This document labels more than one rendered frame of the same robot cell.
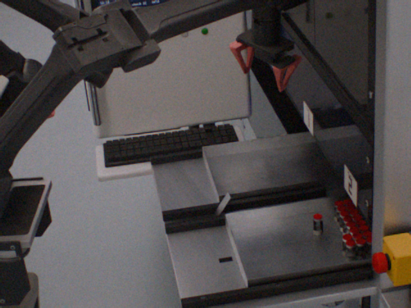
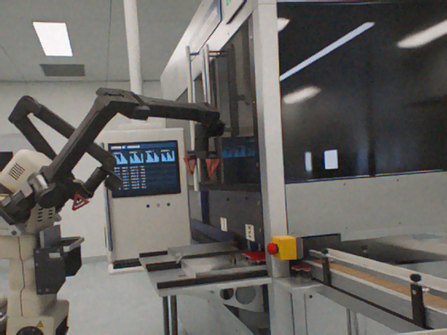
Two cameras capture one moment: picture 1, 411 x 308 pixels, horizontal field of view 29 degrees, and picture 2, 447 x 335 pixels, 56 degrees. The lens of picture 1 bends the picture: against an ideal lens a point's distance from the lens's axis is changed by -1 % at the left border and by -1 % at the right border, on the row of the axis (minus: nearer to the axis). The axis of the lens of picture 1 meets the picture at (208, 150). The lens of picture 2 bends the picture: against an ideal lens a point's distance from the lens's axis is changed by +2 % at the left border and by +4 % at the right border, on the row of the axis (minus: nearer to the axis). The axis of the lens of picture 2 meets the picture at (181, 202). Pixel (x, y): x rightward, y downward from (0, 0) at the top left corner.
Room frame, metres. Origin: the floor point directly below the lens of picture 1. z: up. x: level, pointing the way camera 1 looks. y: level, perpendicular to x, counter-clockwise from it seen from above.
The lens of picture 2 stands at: (-0.08, 0.08, 1.24)
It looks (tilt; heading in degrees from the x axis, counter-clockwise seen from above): 3 degrees down; 356
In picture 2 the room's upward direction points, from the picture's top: 4 degrees counter-clockwise
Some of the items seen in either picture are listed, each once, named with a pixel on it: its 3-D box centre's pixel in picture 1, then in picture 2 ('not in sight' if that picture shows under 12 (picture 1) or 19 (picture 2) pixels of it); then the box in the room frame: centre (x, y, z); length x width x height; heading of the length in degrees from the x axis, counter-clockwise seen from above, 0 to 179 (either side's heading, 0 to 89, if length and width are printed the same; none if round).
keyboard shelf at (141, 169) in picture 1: (170, 147); (149, 264); (2.17, 0.11, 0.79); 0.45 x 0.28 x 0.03; 96
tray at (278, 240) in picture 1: (311, 239); (230, 266); (1.48, -0.21, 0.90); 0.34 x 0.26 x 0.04; 97
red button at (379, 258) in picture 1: (382, 262); (273, 248); (1.24, -0.31, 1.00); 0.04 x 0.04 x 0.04; 7
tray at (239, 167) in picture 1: (275, 165); (207, 251); (1.81, -0.17, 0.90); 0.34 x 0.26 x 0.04; 97
